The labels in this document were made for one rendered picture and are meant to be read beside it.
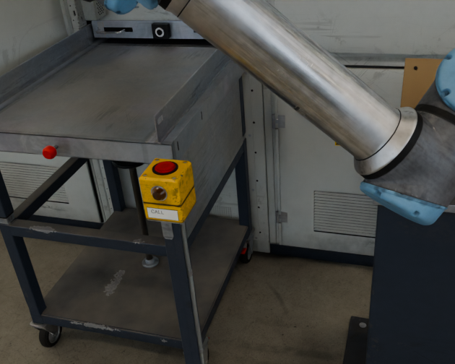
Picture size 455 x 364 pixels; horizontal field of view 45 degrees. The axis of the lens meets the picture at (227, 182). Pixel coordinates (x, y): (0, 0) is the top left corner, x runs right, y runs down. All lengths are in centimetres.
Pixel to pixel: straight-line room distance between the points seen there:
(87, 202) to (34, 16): 83
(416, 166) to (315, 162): 99
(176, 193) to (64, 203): 150
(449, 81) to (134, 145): 69
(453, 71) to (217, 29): 42
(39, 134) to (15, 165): 110
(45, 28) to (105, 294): 92
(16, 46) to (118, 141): 71
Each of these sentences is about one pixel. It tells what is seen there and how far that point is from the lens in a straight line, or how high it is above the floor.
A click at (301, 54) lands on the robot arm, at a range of 92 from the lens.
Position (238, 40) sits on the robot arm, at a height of 115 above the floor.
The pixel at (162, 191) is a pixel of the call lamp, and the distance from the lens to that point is 103.
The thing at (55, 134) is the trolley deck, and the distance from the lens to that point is 142.
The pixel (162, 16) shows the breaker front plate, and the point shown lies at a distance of 197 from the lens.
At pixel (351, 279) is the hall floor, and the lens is 214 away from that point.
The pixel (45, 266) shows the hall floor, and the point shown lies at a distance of 241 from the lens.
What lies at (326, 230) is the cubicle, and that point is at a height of 16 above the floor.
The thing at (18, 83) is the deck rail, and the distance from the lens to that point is 175.
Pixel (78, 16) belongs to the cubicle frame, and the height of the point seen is 95.
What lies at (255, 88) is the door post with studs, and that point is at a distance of 190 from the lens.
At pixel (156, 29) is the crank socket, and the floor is 90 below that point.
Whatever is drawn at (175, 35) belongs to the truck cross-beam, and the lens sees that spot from 196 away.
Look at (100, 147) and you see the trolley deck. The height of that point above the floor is 82.
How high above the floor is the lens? 142
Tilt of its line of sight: 31 degrees down
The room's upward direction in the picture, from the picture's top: 5 degrees counter-clockwise
